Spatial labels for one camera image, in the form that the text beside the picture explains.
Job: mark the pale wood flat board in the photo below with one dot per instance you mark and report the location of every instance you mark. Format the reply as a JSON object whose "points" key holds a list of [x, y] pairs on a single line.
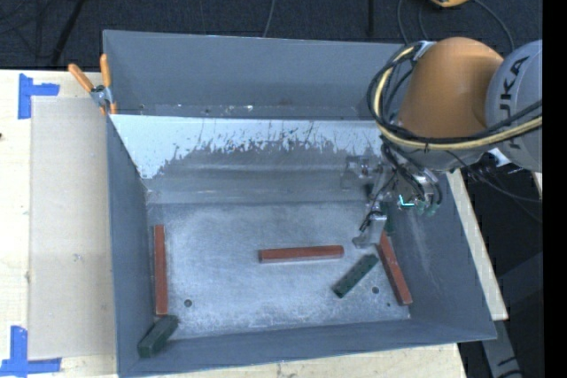
{"points": [[66, 234]]}

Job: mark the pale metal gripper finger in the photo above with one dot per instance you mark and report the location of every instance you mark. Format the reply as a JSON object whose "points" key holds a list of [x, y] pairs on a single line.
{"points": [[371, 230], [357, 171]]}

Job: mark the grey metal bin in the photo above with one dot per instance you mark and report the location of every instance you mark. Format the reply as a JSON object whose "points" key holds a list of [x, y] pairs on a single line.
{"points": [[266, 208]]}

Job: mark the dark green flat block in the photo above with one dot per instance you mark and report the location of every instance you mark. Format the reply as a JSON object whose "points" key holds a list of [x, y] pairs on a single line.
{"points": [[157, 336], [355, 276]]}

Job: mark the red-brown flat block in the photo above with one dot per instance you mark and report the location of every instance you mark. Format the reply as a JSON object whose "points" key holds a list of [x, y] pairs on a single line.
{"points": [[394, 270], [160, 270], [301, 254]]}

